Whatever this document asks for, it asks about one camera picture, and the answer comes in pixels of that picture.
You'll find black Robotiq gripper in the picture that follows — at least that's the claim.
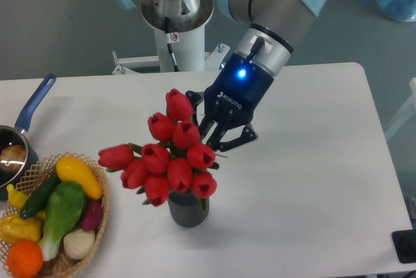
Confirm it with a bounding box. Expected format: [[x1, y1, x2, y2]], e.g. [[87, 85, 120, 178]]
[[185, 53, 274, 152]]

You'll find red tulip bouquet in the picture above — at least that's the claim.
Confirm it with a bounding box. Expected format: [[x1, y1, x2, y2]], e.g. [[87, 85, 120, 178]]
[[98, 88, 219, 211]]

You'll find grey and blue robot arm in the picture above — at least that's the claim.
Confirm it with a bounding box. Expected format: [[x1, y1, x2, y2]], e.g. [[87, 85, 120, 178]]
[[118, 0, 327, 152]]

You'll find dark grey ribbed vase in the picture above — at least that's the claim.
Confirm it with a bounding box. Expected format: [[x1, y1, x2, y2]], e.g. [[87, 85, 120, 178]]
[[168, 191, 210, 228]]

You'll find yellow squash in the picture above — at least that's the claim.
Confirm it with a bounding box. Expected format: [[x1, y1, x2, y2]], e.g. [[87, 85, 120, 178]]
[[56, 156, 103, 200]]

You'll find purple red radish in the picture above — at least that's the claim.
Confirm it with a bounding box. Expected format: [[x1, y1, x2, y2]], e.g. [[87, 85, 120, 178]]
[[80, 200, 103, 231]]

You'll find green bok choy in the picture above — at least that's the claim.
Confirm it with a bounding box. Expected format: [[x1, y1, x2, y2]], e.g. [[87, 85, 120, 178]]
[[38, 181, 86, 262]]

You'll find white garlic bulb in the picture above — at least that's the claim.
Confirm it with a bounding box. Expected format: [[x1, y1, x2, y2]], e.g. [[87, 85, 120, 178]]
[[63, 229, 95, 260]]

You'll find dark green cucumber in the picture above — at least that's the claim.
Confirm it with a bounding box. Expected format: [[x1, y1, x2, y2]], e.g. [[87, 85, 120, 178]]
[[19, 171, 61, 219]]

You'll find brown bread in pan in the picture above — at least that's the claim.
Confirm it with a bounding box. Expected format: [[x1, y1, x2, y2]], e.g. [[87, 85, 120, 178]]
[[1, 145, 26, 173]]

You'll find woven wicker basket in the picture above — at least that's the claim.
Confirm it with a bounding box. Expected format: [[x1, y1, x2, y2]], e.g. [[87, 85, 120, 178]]
[[14, 152, 111, 277]]

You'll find black device at edge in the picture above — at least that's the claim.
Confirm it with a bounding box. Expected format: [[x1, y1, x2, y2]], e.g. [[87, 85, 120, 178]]
[[391, 229, 416, 264]]

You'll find orange fruit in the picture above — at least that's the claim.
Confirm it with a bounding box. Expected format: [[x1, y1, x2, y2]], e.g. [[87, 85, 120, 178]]
[[6, 240, 44, 277]]

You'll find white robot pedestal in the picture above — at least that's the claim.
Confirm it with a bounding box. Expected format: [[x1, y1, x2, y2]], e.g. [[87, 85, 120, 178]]
[[112, 25, 230, 75]]

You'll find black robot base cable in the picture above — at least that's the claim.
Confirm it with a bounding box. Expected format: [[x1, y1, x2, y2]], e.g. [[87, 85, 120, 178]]
[[163, 16, 180, 72]]

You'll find blue handled saucepan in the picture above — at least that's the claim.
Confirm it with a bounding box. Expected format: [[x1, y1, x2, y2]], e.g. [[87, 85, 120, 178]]
[[1, 74, 57, 201]]

